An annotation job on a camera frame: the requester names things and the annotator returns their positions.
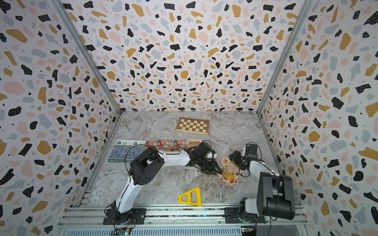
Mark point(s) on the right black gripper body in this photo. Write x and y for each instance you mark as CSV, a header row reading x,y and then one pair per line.
x,y
238,160

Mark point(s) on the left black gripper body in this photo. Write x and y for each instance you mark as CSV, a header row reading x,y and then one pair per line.
x,y
209,167

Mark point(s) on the colourful flower seed packet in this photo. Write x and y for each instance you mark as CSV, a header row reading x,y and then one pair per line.
x,y
153,144
167,145
180,144

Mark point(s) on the lavender seed packet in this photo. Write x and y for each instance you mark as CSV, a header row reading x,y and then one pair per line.
x,y
120,150
133,149

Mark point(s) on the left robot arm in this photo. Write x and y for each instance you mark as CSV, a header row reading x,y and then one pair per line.
x,y
143,170

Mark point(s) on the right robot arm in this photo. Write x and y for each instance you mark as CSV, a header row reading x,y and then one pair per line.
x,y
275,198

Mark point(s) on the yellow triangular plastic tool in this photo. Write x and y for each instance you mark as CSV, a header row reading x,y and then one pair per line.
x,y
192,197

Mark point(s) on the wooden chessboard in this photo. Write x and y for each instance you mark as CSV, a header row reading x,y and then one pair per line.
x,y
195,126

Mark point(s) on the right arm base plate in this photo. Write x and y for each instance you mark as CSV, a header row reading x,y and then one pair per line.
x,y
234,215

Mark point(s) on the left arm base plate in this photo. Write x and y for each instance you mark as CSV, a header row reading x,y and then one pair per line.
x,y
136,216

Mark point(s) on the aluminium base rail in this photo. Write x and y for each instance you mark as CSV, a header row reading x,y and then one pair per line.
x,y
180,220

